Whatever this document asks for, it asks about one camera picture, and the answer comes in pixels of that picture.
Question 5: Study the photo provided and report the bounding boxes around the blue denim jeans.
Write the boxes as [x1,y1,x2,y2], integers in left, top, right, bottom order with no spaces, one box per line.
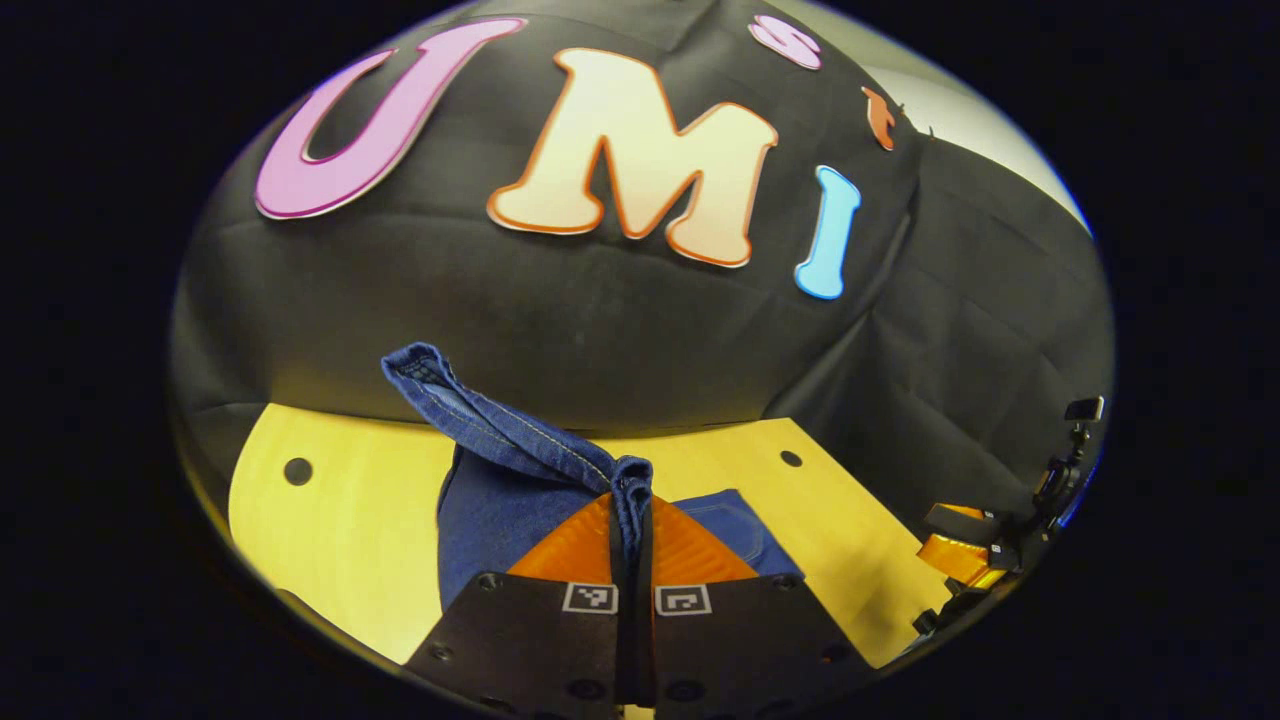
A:
[380,342,805,614]

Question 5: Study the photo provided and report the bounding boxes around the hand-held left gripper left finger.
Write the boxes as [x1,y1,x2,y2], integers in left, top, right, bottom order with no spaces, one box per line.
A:
[404,491,625,715]

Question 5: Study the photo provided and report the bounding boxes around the black backdrop cloth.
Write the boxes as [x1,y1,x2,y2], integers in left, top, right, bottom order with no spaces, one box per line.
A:
[170,0,1116,533]

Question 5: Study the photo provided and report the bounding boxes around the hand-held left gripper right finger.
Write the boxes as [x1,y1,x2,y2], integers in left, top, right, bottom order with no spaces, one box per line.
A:
[640,496,878,711]

